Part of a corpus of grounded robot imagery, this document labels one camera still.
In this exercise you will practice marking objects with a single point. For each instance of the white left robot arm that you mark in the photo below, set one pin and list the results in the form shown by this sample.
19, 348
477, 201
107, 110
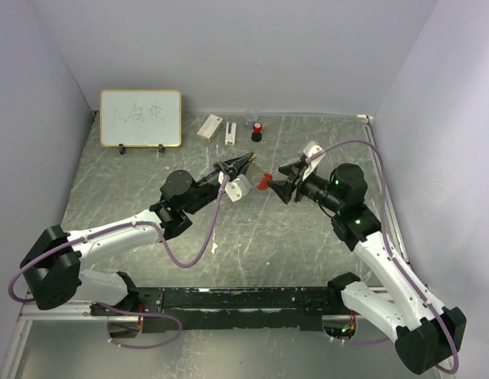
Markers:
58, 267

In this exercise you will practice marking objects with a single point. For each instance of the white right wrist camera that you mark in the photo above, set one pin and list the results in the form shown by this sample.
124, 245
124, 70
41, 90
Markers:
314, 154

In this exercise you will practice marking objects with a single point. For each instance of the metal key organizer red handle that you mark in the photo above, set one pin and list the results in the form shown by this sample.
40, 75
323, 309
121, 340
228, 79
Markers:
258, 178

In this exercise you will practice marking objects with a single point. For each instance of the red black stamp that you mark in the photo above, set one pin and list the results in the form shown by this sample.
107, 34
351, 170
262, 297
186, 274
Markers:
256, 135

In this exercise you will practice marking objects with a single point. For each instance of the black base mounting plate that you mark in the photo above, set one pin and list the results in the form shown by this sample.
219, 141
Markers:
222, 321

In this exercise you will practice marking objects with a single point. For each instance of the clear plastic cup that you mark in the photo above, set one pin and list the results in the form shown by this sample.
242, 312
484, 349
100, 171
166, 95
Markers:
251, 117

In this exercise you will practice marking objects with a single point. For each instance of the white board yellow frame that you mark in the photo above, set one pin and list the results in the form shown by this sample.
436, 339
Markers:
140, 118

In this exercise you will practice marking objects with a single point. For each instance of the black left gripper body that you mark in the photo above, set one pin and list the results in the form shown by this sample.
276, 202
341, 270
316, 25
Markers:
225, 168

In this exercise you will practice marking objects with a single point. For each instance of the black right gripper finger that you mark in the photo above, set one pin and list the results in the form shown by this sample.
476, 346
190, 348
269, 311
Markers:
283, 189
295, 169

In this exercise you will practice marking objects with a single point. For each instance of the white stapler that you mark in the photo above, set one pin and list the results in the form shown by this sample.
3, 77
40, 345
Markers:
230, 133

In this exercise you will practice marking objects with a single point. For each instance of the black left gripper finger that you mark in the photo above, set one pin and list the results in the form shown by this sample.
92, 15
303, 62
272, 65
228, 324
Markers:
239, 166
246, 156

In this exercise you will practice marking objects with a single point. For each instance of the aluminium front rail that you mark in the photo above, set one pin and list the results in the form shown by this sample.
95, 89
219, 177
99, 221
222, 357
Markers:
31, 308

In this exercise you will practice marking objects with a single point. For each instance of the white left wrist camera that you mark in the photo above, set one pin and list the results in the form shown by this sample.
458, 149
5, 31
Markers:
238, 188

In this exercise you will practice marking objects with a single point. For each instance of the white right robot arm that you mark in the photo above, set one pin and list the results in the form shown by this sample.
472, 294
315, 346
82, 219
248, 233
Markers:
423, 330

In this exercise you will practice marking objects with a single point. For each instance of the aluminium rail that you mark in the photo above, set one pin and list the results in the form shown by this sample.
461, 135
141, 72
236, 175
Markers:
392, 225
31, 308

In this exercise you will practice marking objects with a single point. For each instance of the green white staples box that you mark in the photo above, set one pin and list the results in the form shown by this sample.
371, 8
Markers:
210, 127

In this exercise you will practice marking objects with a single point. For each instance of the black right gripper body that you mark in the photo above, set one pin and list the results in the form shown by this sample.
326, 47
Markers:
314, 188

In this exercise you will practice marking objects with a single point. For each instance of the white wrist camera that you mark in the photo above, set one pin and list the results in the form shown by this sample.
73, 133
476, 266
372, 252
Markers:
314, 154
238, 188

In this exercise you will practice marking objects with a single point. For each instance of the aluminium right side rail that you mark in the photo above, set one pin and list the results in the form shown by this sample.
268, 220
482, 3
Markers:
392, 225

